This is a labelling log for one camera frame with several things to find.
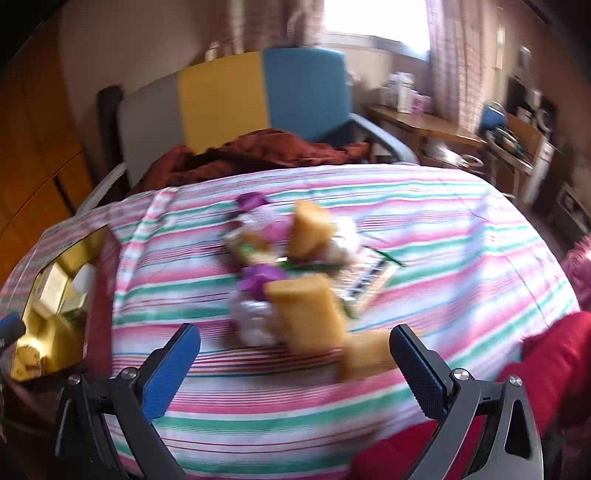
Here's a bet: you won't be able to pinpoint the white soap bar block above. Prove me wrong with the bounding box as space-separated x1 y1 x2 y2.
71 263 97 294

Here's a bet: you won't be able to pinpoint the yellow sponge piece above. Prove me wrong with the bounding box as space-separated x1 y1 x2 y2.
287 200 335 260
264 273 346 355
339 329 398 382

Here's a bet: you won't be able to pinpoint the purple snack packet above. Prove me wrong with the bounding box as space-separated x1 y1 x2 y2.
236 192 270 213
238 264 288 301

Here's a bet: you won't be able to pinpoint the small green cracker packet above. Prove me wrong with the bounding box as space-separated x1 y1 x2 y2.
223 228 276 266

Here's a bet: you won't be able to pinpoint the white tea carton box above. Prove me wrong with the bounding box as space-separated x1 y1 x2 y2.
30 263 70 319

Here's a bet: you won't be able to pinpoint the green medicine box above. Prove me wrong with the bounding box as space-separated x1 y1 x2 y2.
59 294 88 323

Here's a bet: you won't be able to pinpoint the white plastic bag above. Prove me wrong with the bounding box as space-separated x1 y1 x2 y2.
321 216 361 267

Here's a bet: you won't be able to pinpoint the gold metal tray box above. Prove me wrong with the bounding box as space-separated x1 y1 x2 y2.
6 226 121 382

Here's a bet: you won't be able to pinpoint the red cloth cushion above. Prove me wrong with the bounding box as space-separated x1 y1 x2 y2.
349 312 590 479

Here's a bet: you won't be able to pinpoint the striped pink green tablecloth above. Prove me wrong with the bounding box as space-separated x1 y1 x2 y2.
1 165 579 479

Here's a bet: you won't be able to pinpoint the rust red jacket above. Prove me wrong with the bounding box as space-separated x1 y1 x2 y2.
130 129 370 195

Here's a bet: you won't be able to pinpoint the wooden side desk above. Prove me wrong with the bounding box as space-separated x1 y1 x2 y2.
366 106 485 165

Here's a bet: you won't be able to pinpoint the wooden chair with clutter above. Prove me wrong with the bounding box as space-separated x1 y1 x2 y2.
478 102 555 208

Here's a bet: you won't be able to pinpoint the white boxes on desk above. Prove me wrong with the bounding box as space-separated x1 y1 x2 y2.
379 72 433 114

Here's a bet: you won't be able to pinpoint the grey yellow blue armchair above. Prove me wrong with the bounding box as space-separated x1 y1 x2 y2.
77 47 418 214

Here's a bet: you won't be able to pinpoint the pink curtain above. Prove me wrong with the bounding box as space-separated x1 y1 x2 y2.
426 0 485 132

